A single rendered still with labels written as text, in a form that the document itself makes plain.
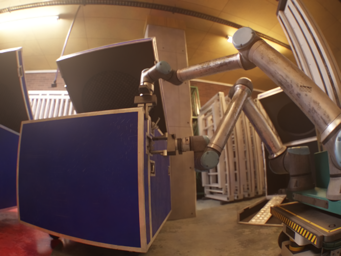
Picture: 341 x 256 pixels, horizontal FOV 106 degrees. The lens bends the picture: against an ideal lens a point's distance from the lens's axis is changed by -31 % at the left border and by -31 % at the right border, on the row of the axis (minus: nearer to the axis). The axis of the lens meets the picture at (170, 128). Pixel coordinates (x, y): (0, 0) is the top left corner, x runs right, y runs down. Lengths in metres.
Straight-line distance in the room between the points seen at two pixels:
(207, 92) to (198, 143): 4.39
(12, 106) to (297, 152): 2.80
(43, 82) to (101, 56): 3.73
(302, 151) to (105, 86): 1.82
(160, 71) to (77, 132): 0.63
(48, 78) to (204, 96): 4.42
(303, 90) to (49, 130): 1.40
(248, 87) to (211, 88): 4.43
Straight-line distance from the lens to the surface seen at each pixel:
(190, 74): 1.13
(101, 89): 2.00
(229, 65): 1.00
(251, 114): 1.28
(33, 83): 5.51
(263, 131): 1.29
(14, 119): 2.64
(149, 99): 1.11
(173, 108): 2.50
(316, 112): 0.66
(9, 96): 2.50
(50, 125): 1.34
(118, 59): 1.76
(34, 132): 1.46
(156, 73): 1.14
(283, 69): 0.71
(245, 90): 1.15
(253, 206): 2.38
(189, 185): 2.41
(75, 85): 2.07
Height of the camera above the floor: 0.59
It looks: 14 degrees up
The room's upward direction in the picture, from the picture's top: 2 degrees counter-clockwise
